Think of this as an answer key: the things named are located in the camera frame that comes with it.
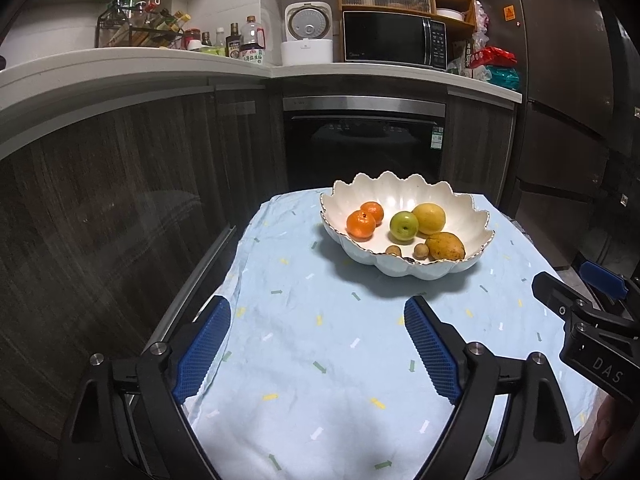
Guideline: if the black microwave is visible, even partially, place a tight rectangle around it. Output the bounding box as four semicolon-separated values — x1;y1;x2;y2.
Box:
342;10;448;71

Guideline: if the person's right hand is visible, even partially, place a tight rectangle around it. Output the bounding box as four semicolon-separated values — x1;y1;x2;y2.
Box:
582;394;640;480

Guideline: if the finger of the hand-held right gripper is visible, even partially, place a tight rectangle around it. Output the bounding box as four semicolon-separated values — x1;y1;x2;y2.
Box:
531;271;590;332
580;260;632;302

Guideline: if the light blue patterned tablecloth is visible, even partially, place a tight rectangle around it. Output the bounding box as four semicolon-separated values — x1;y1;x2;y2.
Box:
182;190;598;480

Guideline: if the white scalloped ceramic bowl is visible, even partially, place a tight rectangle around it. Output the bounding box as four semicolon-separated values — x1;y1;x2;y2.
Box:
320;171;496;281

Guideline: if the black built-in oven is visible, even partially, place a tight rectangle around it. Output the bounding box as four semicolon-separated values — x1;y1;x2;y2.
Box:
281;95;447;193

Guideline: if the black wire spice rack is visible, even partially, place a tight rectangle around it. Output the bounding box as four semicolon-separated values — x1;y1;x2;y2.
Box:
97;0;191;50

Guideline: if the green apple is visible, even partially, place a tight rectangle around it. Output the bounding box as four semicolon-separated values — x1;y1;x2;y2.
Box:
390;211;420;241

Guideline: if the yellow lemon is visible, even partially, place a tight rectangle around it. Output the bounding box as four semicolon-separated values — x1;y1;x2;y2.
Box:
411;202;447;236

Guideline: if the dark refrigerator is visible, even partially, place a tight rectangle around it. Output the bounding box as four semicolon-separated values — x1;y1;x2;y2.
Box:
500;0;626;271

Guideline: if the yellow mango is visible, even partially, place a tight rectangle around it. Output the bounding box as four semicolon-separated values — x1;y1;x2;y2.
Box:
425;231;467;262

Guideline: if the orange mandarin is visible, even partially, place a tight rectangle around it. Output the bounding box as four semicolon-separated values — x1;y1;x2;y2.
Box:
360;201;385;226
346;210;377;241

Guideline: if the red snack bag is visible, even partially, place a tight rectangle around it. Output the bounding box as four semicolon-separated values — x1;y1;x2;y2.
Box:
472;46;518;68

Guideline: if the white kitchen countertop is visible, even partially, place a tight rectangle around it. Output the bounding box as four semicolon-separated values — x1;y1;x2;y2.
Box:
0;47;523;161

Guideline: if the clear plastic bag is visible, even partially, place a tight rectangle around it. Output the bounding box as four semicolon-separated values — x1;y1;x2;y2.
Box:
472;0;489;49

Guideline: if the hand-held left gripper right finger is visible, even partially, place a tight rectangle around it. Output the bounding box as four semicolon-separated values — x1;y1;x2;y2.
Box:
403;295;581;480

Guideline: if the teal snack bag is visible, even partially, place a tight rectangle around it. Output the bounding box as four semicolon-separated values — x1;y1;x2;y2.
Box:
487;65;521;92

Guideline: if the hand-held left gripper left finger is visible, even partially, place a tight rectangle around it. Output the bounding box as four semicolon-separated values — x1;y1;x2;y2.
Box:
57;295;233;480

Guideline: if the white rice cooker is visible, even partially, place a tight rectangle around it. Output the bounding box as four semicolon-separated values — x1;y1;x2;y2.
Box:
285;2;332;43

